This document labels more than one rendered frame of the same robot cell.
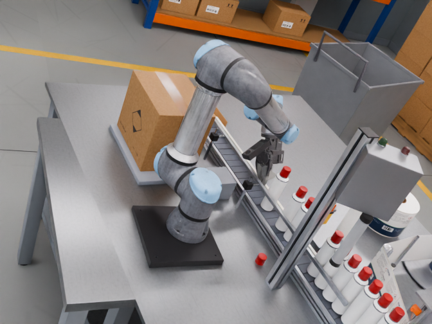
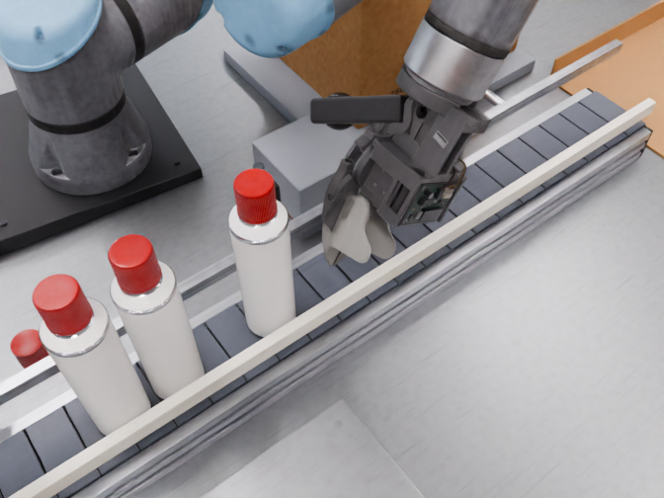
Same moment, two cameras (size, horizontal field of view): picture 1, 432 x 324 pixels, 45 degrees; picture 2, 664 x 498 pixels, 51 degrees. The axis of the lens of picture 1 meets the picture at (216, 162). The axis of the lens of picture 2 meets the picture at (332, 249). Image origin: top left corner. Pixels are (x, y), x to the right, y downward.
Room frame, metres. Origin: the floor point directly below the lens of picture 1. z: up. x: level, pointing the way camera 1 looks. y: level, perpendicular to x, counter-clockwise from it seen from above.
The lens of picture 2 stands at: (1.78, -0.63, 1.49)
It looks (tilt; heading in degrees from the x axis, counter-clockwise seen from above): 52 degrees down; 94
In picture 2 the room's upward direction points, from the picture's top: straight up
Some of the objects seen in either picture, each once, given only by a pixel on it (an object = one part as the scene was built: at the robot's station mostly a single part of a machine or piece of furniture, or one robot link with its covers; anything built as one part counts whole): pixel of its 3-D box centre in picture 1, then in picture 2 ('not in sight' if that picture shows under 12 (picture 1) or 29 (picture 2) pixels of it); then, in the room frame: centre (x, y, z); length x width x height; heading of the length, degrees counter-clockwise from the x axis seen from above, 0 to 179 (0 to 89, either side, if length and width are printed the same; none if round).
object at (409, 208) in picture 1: (389, 208); not in sight; (1.94, -0.76, 0.95); 0.20 x 0.20 x 0.14
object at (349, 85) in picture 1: (348, 96); not in sight; (4.12, -0.77, 0.48); 0.89 x 0.63 x 0.96; 143
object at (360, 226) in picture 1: (350, 240); not in sight; (1.30, -0.47, 1.18); 0.04 x 0.04 x 0.21
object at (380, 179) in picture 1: (376, 178); not in sight; (1.35, -0.44, 1.38); 0.17 x 0.10 x 0.19; 96
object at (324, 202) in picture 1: (315, 216); not in sight; (1.36, -0.35, 1.16); 0.04 x 0.04 x 0.67; 41
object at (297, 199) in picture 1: (292, 208); (157, 323); (1.60, -0.33, 0.98); 0.05 x 0.05 x 0.20
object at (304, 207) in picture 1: (301, 220); (94, 362); (1.56, -0.37, 0.98); 0.05 x 0.05 x 0.20
